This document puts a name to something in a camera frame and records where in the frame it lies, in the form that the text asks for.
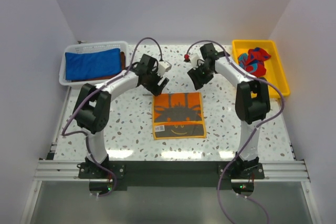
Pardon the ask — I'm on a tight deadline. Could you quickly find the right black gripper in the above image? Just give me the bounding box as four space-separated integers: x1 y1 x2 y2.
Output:
188 62 214 90

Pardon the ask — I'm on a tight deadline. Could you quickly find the orange cloth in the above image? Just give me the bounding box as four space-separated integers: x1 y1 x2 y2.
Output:
152 92 206 140

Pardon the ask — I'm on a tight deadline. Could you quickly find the brown towel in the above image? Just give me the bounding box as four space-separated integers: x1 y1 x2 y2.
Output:
70 51 127 82

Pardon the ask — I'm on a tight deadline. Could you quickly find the blue towel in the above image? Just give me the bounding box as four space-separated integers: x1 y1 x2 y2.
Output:
65 48 122 80

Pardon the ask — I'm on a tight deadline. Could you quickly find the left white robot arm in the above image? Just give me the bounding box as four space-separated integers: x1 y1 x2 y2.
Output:
72 55 172 179

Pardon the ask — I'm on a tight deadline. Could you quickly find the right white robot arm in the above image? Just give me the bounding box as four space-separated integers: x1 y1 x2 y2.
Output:
184 43 270 178

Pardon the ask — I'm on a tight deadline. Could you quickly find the white plastic laundry basket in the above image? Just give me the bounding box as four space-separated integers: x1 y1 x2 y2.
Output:
59 41 131 89

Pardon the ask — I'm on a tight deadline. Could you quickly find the red and blue cloth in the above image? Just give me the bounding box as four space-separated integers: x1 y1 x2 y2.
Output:
238 47 271 78

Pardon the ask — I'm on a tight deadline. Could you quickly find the yellow plastic bin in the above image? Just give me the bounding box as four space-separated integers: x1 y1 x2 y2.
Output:
232 39 290 97

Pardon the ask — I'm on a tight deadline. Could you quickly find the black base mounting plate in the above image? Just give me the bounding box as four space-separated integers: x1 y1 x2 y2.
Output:
77 160 265 194

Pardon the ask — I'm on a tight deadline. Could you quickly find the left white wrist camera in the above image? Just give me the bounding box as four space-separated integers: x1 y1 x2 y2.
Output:
157 61 172 76

